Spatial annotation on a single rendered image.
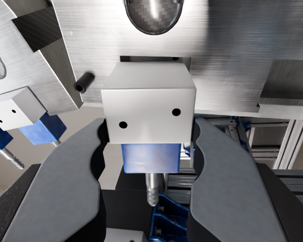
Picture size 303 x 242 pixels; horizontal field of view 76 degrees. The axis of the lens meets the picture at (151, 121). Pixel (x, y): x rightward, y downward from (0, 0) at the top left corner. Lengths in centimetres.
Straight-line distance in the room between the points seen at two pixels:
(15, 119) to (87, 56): 14
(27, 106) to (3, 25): 8
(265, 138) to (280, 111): 89
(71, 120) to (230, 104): 146
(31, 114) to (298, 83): 27
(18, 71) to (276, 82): 26
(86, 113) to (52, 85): 122
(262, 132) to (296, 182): 60
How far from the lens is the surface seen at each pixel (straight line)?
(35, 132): 29
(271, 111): 30
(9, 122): 28
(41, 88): 26
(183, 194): 52
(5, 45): 26
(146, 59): 18
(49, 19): 25
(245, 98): 17
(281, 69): 20
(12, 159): 40
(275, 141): 122
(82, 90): 16
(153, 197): 19
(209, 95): 16
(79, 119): 153
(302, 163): 176
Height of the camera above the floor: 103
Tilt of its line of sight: 50 degrees down
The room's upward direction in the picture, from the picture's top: 166 degrees counter-clockwise
